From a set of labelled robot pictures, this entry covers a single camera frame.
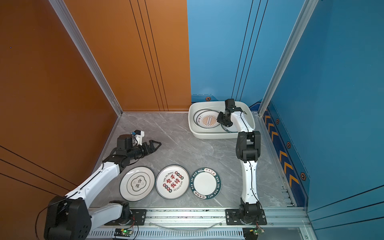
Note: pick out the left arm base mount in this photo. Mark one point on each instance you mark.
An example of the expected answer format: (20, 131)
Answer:
(136, 217)

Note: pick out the orange sunburst plate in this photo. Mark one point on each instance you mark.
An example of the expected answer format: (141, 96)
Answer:
(206, 118)

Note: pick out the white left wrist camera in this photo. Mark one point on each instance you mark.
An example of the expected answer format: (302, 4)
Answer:
(138, 137)

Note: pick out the white plastic bin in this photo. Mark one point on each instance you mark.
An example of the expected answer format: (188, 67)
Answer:
(215, 133)

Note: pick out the white flower outline plate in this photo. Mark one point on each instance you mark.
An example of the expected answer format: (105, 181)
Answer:
(137, 184)

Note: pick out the white red text plate front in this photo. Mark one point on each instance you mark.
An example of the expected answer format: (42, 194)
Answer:
(172, 182)

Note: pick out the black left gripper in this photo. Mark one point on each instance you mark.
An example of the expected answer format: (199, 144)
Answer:
(151, 149)

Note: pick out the aluminium front rail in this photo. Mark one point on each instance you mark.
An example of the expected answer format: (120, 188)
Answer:
(221, 217)

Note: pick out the aluminium corner post left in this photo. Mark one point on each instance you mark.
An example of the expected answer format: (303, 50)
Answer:
(76, 36)

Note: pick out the aluminium corner post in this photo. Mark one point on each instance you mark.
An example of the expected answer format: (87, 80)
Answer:
(294, 38)
(76, 36)

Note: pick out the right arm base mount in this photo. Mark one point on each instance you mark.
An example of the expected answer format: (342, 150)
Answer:
(242, 217)

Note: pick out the green rim plate front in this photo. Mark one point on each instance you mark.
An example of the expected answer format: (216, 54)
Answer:
(205, 183)

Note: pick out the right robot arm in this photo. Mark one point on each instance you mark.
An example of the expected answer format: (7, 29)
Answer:
(248, 150)

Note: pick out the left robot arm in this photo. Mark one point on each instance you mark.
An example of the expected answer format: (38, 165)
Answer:
(70, 217)

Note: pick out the green rim plate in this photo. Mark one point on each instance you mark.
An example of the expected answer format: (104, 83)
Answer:
(232, 129)
(205, 183)

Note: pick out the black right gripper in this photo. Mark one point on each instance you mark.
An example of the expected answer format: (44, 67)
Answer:
(219, 119)

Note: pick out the circuit board right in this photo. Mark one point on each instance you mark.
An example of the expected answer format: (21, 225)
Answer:
(252, 233)

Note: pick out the aluminium corner post right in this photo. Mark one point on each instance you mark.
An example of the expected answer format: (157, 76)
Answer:
(294, 38)

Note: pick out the green circuit board left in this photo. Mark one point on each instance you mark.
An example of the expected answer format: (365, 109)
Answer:
(123, 233)

